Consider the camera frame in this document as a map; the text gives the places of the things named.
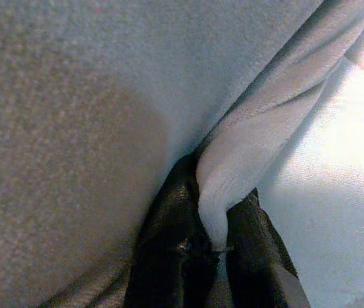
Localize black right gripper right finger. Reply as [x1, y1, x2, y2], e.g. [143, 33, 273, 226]
[225, 189, 311, 308]

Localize plain grey pillow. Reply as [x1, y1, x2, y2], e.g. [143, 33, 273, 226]
[0, 0, 364, 308]

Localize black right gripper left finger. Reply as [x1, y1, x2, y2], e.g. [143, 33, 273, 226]
[123, 153, 218, 308]

